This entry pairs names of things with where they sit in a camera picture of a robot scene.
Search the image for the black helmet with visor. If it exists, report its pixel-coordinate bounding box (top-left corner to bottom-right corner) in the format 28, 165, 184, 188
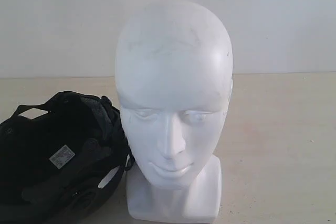
1, 91, 135, 223

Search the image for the white mannequin head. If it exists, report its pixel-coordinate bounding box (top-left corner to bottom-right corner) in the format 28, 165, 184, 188
115, 0, 233, 223

